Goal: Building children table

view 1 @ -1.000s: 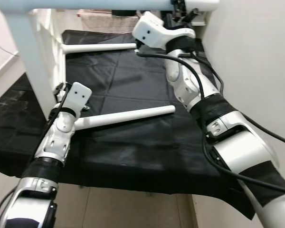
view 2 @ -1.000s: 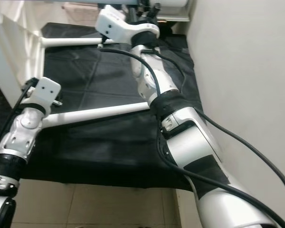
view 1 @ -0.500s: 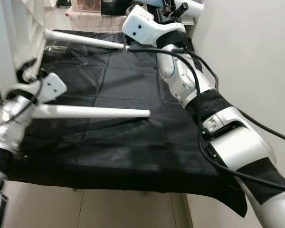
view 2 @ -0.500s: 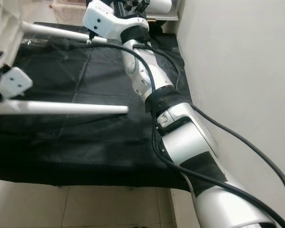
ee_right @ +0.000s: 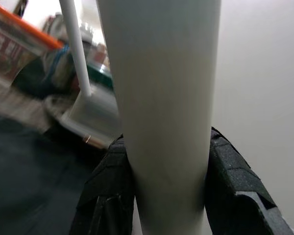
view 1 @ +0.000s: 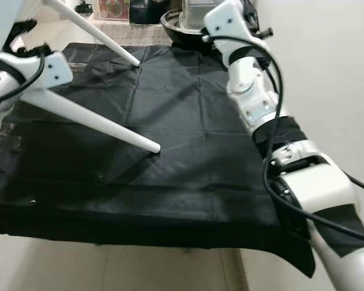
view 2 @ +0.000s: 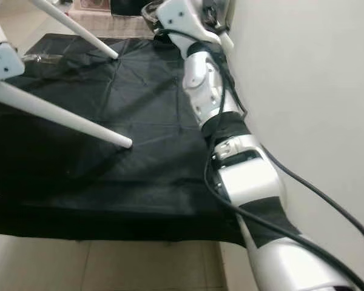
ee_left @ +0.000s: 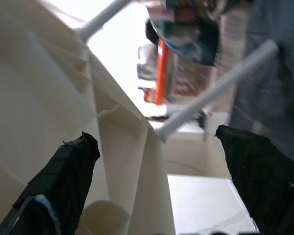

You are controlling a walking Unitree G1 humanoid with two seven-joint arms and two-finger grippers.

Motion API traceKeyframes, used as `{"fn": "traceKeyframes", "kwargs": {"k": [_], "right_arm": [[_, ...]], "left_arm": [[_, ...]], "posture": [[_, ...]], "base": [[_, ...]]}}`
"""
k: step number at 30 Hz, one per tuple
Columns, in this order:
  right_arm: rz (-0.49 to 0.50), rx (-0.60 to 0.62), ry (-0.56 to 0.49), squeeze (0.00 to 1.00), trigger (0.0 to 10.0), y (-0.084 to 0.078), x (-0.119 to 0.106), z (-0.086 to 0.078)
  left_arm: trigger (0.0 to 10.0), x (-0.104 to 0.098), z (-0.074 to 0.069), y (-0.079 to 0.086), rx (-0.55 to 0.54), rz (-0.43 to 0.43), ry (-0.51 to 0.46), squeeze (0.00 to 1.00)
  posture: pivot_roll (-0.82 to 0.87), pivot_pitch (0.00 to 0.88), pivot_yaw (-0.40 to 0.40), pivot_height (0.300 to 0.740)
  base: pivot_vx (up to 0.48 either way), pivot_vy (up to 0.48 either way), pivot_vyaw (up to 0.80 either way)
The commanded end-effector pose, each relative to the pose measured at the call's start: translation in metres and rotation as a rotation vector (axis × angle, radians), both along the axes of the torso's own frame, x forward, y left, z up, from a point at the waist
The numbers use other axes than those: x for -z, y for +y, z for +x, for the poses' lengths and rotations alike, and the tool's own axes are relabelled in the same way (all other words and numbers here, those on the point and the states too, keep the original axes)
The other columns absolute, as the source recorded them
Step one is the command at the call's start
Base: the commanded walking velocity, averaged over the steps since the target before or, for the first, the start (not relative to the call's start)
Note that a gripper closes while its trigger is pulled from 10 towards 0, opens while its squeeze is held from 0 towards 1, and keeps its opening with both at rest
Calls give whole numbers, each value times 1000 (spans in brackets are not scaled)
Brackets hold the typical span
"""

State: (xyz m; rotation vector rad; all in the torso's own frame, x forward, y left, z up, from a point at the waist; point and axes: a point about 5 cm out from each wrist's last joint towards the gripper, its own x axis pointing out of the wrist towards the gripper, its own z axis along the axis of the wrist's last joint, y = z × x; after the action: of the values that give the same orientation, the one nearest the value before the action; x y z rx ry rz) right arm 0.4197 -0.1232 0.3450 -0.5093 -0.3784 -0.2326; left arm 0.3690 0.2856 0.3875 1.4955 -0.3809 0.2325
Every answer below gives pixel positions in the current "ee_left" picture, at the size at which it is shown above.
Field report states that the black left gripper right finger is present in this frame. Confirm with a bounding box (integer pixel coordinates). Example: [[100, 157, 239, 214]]
[[215, 124, 294, 235]]

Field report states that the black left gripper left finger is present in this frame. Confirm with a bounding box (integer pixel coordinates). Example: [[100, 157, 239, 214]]
[[0, 131, 100, 235]]

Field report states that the white plastic table top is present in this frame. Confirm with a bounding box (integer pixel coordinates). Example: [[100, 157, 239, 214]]
[[0, 0, 177, 235]]

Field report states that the white plastic table leg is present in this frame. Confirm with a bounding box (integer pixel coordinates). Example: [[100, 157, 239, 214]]
[[73, 0, 134, 44], [156, 40, 279, 143]]

